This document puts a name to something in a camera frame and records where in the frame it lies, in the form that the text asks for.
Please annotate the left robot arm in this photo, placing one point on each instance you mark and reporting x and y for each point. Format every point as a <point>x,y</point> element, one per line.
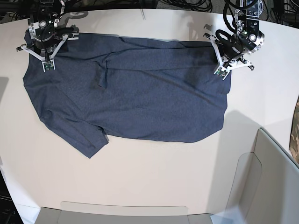
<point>242,19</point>

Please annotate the dark blue t-shirt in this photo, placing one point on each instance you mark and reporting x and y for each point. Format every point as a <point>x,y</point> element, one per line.
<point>132,88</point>

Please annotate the grey chair right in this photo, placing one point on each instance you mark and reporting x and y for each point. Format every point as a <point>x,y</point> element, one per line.
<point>266,186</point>

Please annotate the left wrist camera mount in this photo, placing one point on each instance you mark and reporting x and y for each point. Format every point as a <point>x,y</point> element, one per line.
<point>219,70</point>

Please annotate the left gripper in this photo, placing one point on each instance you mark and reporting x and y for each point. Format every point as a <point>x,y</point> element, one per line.
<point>231,46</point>

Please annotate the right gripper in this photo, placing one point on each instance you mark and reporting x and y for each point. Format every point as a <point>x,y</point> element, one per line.
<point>46,33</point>

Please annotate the camouflage fabric at edge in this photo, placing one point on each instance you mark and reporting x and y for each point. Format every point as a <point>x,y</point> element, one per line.
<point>294,137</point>

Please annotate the grey chair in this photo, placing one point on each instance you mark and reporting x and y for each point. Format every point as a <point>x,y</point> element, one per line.
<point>85,213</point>
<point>266,186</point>

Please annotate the grey chair bottom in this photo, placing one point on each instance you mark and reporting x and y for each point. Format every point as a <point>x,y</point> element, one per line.
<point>85,213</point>

